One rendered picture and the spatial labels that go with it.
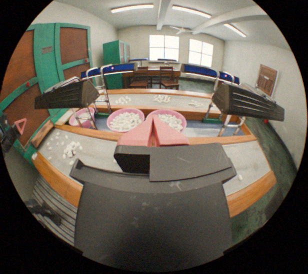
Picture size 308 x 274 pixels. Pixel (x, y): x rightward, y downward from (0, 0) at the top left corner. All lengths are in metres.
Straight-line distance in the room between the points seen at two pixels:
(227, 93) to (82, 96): 0.37
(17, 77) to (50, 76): 0.38
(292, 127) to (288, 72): 1.74
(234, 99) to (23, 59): 1.24
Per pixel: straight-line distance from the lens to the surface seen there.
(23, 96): 1.00
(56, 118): 1.10
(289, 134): 4.36
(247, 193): 0.59
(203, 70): 0.82
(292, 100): 4.34
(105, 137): 0.57
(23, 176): 1.98
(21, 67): 1.04
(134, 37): 5.44
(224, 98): 0.25
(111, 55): 3.13
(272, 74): 4.62
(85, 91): 0.28
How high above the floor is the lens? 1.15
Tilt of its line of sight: 37 degrees down
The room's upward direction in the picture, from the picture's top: straight up
